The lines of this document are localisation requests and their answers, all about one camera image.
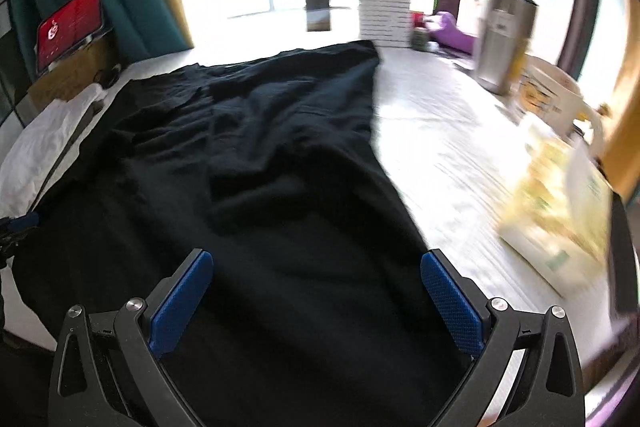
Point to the black garment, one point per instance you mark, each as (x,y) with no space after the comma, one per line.
(275,182)

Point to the yellow packet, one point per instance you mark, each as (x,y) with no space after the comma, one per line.
(555,207)

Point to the tablet with red screen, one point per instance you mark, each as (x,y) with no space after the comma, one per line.
(70,24)

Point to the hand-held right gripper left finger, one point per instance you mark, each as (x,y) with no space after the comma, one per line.
(182,302)

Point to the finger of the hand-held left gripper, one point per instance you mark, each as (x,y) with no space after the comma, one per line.
(25,221)

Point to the white plastic basket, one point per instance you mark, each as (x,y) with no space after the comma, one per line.
(385,17)

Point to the white mug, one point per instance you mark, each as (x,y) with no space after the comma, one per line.
(550,97)

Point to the white cloth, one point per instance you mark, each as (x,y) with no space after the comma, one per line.
(45,142)

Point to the cardboard box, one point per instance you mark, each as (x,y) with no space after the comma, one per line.
(75,74)

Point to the purple object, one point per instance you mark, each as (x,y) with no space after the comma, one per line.
(450,34)

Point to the white quilted mattress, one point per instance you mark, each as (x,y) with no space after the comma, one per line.
(450,147)

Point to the steel tumbler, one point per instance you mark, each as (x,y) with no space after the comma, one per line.
(502,37)

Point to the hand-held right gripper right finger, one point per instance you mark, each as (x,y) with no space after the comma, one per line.
(450,307)

